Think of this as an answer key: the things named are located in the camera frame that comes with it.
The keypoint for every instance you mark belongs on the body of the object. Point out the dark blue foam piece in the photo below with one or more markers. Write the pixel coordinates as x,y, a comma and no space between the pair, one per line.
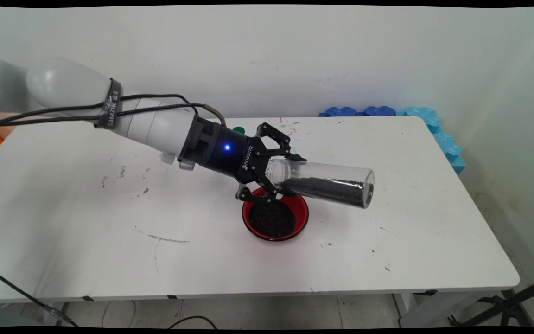
379,111
339,112

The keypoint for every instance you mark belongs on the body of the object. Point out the clear plastic jar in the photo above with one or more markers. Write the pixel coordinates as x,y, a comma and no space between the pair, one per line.
332,174

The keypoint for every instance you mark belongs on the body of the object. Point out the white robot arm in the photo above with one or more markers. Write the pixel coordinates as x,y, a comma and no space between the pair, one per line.
63,83

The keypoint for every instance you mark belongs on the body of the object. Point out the light blue foam strip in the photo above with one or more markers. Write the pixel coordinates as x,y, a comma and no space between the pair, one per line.
445,141

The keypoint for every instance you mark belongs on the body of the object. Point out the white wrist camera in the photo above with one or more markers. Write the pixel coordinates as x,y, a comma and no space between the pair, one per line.
186,163

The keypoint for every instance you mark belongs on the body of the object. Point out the red bowl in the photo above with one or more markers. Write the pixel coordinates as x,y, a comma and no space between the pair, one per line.
301,213

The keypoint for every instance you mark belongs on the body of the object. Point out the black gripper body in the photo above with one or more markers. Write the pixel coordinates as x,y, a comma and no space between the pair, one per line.
220,150

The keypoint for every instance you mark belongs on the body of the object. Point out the black tripod stand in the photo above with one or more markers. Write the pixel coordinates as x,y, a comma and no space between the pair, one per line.
503,306

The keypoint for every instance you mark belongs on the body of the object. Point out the white table leg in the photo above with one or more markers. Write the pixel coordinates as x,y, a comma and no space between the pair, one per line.
415,315

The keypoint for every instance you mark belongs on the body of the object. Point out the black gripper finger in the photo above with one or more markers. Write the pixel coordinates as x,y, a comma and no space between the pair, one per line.
262,188
278,139

